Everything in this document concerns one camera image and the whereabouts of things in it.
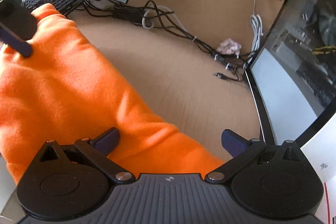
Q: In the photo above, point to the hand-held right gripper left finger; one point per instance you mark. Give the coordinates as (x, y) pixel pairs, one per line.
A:
(107, 141)

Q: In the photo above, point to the white computer case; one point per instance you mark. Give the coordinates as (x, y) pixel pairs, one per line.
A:
(294, 61)

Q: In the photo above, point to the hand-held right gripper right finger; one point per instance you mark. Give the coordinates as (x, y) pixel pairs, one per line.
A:
(232, 142)

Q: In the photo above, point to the black keyboard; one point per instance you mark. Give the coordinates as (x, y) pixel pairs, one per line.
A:
(50, 1)

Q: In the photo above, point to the orange pumpkin costume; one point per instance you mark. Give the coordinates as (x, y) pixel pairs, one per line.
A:
(65, 82)

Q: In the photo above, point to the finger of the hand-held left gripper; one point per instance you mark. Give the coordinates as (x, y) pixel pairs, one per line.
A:
(18, 22)

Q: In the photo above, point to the crumpled tissue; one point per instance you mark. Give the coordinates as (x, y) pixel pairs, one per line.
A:
(228, 46)

